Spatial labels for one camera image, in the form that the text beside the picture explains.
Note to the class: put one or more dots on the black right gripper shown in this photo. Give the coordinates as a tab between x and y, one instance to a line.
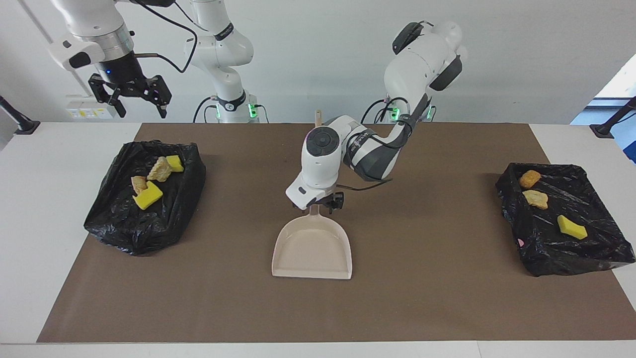
119	74

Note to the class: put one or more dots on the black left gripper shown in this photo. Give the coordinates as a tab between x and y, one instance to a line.
325	199

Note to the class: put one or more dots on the beige plastic dustpan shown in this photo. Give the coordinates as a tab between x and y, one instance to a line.
313	248

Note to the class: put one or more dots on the pale crumbly bread piece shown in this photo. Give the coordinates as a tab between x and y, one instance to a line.
159	170

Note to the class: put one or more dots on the large yellow green sponge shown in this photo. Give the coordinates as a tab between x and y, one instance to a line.
174	163

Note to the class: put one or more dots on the beige hand brush black bristles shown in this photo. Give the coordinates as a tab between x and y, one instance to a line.
318	118

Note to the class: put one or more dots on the brown croissant end piece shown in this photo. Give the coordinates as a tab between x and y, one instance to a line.
138	185

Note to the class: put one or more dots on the notched all-yellow sponge piece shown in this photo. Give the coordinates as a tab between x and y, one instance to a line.
148	197

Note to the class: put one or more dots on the cylindrical golden bread roll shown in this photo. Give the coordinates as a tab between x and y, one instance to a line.
529	179

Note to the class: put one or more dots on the striped orange croissant piece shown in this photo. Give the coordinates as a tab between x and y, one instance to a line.
536	199

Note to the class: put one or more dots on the small yellow green sponge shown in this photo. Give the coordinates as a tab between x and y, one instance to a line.
572	227

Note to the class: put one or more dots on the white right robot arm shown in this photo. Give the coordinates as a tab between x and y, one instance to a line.
218	49

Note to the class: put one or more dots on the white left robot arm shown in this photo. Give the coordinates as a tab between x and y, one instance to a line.
377	149

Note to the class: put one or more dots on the black bag-lined bin pink spot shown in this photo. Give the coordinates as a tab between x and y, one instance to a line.
561	248

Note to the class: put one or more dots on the brown table mat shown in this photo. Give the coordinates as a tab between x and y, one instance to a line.
318	313

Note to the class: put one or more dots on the black clamp stand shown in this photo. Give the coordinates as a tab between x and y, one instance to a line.
25	127
603	130

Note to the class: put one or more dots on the white wall socket strip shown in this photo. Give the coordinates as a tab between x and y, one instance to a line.
84	112

